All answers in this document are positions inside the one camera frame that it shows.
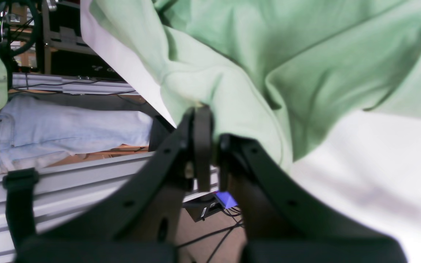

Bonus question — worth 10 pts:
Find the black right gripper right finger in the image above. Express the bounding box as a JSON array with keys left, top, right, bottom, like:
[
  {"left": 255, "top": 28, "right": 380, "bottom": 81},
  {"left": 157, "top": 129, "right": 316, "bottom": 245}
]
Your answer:
[{"left": 218, "top": 134, "right": 407, "bottom": 263}]

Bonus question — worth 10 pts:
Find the aluminium frame rail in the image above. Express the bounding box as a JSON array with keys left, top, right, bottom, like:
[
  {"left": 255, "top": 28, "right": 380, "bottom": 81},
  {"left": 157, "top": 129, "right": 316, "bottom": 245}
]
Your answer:
[{"left": 0, "top": 152, "right": 220, "bottom": 263}]

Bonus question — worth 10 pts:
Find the person leg in jeans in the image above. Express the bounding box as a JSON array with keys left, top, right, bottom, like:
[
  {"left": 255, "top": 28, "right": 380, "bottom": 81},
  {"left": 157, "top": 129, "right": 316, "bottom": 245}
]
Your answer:
[{"left": 0, "top": 95, "right": 153, "bottom": 173}]

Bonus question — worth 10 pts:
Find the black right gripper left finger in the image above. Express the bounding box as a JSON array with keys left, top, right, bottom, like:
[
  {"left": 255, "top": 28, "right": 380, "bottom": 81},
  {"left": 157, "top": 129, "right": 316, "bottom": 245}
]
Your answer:
[{"left": 15, "top": 106, "right": 213, "bottom": 263}]

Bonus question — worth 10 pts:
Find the black velcro strap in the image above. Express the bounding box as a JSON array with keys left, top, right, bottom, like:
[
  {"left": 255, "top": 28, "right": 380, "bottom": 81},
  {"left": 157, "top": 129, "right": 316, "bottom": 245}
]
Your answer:
[{"left": 2, "top": 168, "right": 40, "bottom": 252}]

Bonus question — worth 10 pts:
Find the black equipment box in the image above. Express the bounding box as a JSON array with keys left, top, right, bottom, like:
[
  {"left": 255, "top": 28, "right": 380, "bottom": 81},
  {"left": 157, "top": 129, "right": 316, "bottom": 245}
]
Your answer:
[{"left": 35, "top": 0, "right": 124, "bottom": 81}]

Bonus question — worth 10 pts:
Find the green polo t-shirt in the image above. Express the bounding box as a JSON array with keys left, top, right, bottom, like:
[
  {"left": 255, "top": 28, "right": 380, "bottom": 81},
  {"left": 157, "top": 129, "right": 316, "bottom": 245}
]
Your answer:
[{"left": 81, "top": 0, "right": 421, "bottom": 171}]

